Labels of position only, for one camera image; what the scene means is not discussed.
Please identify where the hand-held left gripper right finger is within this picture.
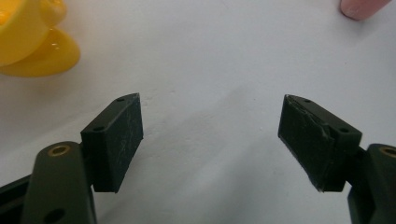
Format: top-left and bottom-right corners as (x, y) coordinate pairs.
(277, 93), (363, 193)

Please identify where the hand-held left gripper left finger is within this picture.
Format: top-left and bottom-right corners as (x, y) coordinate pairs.
(79, 92), (145, 194)

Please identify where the yellow saucer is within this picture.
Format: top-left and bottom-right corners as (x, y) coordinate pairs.
(0, 26), (81, 78)

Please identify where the yellow cup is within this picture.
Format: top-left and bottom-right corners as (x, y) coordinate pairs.
(0, 0), (67, 67)

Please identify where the pink cylinder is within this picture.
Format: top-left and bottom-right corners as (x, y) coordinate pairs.
(339, 0), (393, 21)

